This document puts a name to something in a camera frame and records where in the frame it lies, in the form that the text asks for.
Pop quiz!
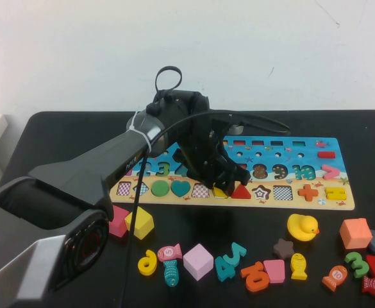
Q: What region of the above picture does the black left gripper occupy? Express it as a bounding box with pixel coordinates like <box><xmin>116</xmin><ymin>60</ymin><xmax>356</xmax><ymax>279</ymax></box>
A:
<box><xmin>176</xmin><ymin>117</ymin><xmax>251</xmax><ymax>194</ymax></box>

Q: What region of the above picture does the red triangle piece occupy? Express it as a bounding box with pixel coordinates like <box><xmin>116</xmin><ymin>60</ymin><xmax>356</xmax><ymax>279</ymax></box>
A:
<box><xmin>231</xmin><ymin>184</ymin><xmax>255</xmax><ymax>200</ymax></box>

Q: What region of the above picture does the teal heart piece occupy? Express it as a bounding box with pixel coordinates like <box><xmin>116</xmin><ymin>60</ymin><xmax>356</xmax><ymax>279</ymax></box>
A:
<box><xmin>170</xmin><ymin>180</ymin><xmax>192</xmax><ymax>197</ymax></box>

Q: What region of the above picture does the green circle piece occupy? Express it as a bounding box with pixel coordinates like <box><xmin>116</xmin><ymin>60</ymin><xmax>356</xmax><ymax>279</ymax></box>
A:
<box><xmin>150</xmin><ymin>180</ymin><xmax>171</xmax><ymax>197</ymax></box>

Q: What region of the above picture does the teal number five piece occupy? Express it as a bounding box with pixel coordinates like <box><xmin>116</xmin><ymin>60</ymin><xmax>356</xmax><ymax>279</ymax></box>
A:
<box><xmin>227</xmin><ymin>242</ymin><xmax>247</xmax><ymax>267</ymax></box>

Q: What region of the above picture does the colourful wooden puzzle board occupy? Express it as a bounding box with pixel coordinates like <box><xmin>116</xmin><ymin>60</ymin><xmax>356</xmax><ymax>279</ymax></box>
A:
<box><xmin>109</xmin><ymin>137</ymin><xmax>356</xmax><ymax>211</ymax></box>

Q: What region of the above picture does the orange plus piece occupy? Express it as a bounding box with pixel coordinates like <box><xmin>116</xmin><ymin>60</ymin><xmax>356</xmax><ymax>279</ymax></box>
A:
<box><xmin>297</xmin><ymin>184</ymin><xmax>319</xmax><ymax>202</ymax></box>

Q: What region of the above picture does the brown star piece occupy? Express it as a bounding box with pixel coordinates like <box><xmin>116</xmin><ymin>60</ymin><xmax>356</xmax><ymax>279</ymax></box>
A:
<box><xmin>272</xmin><ymin>237</ymin><xmax>295</xmax><ymax>260</ymax></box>

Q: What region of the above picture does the teal number four piece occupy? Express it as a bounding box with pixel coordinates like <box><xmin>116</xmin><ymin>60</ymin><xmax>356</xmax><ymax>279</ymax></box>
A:
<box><xmin>214</xmin><ymin>255</ymin><xmax>236</xmax><ymax>282</ymax></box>

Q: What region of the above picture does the pink fish piece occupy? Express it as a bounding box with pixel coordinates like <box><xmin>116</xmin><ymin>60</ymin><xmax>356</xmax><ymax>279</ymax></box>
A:
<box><xmin>156</xmin><ymin>243</ymin><xmax>183</xmax><ymax>262</ymax></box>

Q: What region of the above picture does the pink trapezoid piece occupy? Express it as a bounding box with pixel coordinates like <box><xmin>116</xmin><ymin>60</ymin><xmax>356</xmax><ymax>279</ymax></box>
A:
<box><xmin>263</xmin><ymin>259</ymin><xmax>286</xmax><ymax>284</ymax></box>

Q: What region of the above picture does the orange number six piece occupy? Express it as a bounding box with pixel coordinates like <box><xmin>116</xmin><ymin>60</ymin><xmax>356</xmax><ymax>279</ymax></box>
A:
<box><xmin>240</xmin><ymin>261</ymin><xmax>265</xmax><ymax>293</ymax></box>

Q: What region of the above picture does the pink greater-than piece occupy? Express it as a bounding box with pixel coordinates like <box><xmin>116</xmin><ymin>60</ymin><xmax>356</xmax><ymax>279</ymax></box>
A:
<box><xmin>321</xmin><ymin>164</ymin><xmax>340</xmax><ymax>180</ymax></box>

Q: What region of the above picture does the yellow equals piece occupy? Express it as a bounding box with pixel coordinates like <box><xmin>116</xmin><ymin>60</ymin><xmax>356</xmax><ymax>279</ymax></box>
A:
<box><xmin>324</xmin><ymin>186</ymin><xmax>347</xmax><ymax>200</ymax></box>

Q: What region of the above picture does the teal fish piece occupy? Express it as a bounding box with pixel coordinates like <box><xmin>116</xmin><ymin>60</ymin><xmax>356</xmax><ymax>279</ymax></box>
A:
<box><xmin>162</xmin><ymin>259</ymin><xmax>179</xmax><ymax>287</ymax></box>

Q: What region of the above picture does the yellow fish piece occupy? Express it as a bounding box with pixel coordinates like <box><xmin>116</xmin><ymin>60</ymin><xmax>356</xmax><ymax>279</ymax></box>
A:
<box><xmin>289</xmin><ymin>252</ymin><xmax>308</xmax><ymax>280</ymax></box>

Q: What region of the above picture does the yellow number six piece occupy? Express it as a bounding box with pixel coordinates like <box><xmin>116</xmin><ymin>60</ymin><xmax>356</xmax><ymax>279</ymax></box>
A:
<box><xmin>137</xmin><ymin>249</ymin><xmax>158</xmax><ymax>276</ymax></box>

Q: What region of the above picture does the orange fish piece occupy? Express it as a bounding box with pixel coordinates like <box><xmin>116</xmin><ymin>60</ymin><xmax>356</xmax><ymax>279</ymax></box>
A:
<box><xmin>321</xmin><ymin>264</ymin><xmax>348</xmax><ymax>292</ymax></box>

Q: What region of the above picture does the green number three piece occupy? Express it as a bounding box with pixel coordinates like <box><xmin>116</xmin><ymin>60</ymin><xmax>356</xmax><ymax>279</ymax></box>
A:
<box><xmin>344</xmin><ymin>252</ymin><xmax>367</xmax><ymax>278</ymax></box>

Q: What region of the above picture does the light pink cube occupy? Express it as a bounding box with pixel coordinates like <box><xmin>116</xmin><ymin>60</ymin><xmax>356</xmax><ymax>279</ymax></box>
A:
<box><xmin>182</xmin><ymin>243</ymin><xmax>214</xmax><ymax>282</ymax></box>

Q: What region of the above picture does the yellow rubber duck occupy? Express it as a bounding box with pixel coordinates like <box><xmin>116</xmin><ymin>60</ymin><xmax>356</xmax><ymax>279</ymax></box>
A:
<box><xmin>286</xmin><ymin>214</ymin><xmax>320</xmax><ymax>242</ymax></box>

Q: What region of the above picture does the white zip tie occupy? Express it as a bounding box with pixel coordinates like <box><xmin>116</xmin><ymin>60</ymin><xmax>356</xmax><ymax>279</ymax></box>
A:
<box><xmin>128</xmin><ymin>110</ymin><xmax>153</xmax><ymax>151</ymax></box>

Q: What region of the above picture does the yellow cube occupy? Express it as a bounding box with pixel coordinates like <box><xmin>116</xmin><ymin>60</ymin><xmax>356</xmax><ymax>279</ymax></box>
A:
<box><xmin>124</xmin><ymin>207</ymin><xmax>155</xmax><ymax>241</ymax></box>

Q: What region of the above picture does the hot pink cube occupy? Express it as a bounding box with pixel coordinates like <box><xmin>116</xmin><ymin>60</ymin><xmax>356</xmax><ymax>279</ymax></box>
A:
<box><xmin>108</xmin><ymin>205</ymin><xmax>130</xmax><ymax>238</ymax></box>

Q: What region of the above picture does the salmon orange cube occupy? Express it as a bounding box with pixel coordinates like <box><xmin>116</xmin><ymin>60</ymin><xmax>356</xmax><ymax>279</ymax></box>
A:
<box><xmin>338</xmin><ymin>218</ymin><xmax>373</xmax><ymax>250</ymax></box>

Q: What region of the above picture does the black camera cable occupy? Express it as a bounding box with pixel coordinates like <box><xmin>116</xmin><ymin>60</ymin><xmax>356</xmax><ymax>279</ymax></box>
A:
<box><xmin>119</xmin><ymin>110</ymin><xmax>292</xmax><ymax>308</ymax></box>

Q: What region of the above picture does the black strap loop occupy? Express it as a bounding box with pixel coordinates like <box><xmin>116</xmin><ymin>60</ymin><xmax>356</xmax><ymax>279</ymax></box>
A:
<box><xmin>155</xmin><ymin>66</ymin><xmax>183</xmax><ymax>94</ymax></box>

